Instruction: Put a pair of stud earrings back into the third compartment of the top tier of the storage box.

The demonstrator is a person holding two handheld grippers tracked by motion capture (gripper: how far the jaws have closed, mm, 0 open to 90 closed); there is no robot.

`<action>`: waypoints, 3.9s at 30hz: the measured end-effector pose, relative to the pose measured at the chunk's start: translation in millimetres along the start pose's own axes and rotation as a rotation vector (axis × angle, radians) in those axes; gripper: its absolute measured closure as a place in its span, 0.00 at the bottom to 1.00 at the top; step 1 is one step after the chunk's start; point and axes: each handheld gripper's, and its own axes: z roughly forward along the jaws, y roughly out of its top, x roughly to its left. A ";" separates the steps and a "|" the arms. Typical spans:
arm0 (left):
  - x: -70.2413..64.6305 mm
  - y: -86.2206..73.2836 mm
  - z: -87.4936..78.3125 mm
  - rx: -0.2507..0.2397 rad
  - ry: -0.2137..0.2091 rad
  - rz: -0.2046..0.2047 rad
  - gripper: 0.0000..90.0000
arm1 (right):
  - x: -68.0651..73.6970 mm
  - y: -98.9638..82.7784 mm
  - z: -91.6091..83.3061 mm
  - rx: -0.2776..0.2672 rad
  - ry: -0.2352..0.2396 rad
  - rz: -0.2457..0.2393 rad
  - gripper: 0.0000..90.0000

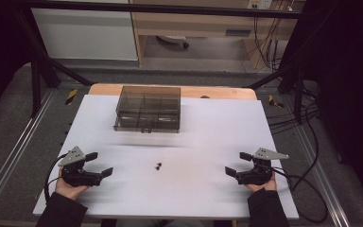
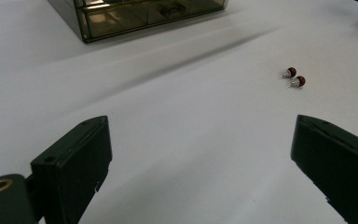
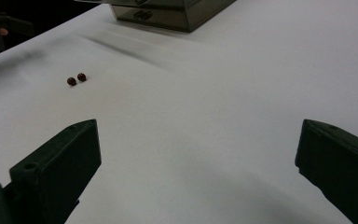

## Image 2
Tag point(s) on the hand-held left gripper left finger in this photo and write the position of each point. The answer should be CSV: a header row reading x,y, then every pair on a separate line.
x,y
71,169

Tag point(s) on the smoky transparent drawer box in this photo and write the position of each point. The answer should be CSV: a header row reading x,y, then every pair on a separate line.
x,y
130,17

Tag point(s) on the red bead earring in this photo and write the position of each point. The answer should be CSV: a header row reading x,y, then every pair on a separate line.
x,y
290,72
298,81

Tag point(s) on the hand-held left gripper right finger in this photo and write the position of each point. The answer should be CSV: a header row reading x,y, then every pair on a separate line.
x,y
338,161

